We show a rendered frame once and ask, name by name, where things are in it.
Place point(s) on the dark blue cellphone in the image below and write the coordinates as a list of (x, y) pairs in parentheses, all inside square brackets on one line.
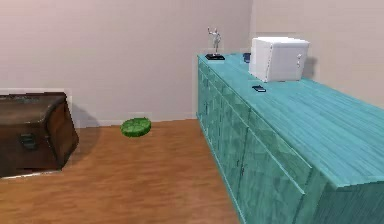
[(259, 88)]

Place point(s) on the green round cushion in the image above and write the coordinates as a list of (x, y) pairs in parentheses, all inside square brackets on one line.
[(136, 127)]

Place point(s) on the grey figure statuette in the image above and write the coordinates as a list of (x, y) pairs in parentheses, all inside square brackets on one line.
[(216, 43)]

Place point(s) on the dark blue flat object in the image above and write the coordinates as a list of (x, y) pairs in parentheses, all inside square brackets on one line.
[(247, 57)]

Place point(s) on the white safe box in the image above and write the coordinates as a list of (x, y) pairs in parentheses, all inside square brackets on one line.
[(276, 60)]

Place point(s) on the teal wooden sideboard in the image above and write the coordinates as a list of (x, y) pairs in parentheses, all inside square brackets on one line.
[(300, 133)]

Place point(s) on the brown wooden chest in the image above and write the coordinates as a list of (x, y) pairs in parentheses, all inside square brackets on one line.
[(31, 133)]

